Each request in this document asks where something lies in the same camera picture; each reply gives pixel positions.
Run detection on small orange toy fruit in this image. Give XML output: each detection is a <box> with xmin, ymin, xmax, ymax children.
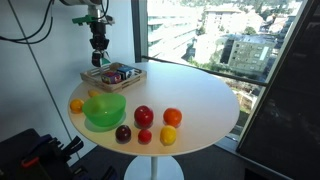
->
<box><xmin>69</xmin><ymin>98</ymin><xmax>85</xmax><ymax>114</ymax></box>

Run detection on red toy apple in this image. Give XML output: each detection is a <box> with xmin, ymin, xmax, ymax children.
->
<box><xmin>133</xmin><ymin>105</ymin><xmax>155</xmax><ymax>129</ymax></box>

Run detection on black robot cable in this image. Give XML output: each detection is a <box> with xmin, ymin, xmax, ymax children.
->
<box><xmin>0</xmin><ymin>0</ymin><xmax>55</xmax><ymax>41</ymax></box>
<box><xmin>0</xmin><ymin>15</ymin><xmax>54</xmax><ymax>44</ymax></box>

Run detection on small red toy fruit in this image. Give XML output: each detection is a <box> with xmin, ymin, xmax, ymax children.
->
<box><xmin>137</xmin><ymin>128</ymin><xmax>153</xmax><ymax>145</ymax></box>

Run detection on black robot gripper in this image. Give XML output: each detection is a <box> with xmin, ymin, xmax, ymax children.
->
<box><xmin>88</xmin><ymin>22</ymin><xmax>110</xmax><ymax>60</ymax></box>

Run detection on yellow toy banana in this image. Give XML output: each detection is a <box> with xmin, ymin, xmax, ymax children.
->
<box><xmin>87</xmin><ymin>89</ymin><xmax>100</xmax><ymax>98</ymax></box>

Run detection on wooden slatted tray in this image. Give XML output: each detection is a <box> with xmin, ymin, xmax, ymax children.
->
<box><xmin>79</xmin><ymin>61</ymin><xmax>148</xmax><ymax>93</ymax></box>

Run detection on yellow toy lemon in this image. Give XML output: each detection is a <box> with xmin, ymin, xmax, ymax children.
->
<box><xmin>159</xmin><ymin>124</ymin><xmax>178</xmax><ymax>146</ymax></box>

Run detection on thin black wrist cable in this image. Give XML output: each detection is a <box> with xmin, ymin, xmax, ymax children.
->
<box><xmin>99</xmin><ymin>0</ymin><xmax>112</xmax><ymax>20</ymax></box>

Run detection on dark purple toy plum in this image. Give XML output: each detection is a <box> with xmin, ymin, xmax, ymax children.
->
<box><xmin>115</xmin><ymin>124</ymin><xmax>132</xmax><ymax>143</ymax></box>

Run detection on orange red toy tomato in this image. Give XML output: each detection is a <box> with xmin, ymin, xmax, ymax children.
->
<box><xmin>162</xmin><ymin>107</ymin><xmax>183</xmax><ymax>128</ymax></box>

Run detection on blue number four block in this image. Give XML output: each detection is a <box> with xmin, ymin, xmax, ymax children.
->
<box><xmin>116</xmin><ymin>65</ymin><xmax>135</xmax><ymax>80</ymax></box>

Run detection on black window handrail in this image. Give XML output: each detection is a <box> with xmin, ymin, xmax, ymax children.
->
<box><xmin>141</xmin><ymin>55</ymin><xmax>268</xmax><ymax>87</ymax></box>

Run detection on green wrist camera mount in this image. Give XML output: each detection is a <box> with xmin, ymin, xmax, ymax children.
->
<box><xmin>72</xmin><ymin>14</ymin><xmax>95</xmax><ymax>26</ymax></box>

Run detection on green translucent plastic bowl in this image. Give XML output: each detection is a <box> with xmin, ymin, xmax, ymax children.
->
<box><xmin>81</xmin><ymin>92</ymin><xmax>127</xmax><ymax>127</ymax></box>

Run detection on white table pedestal base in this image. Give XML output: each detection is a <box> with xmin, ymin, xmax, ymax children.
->
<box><xmin>123</xmin><ymin>155</ymin><xmax>185</xmax><ymax>180</ymax></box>

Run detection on blue orange bar clamp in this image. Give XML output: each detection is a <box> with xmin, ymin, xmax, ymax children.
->
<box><xmin>19</xmin><ymin>133</ymin><xmax>85</xmax><ymax>171</ymax></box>

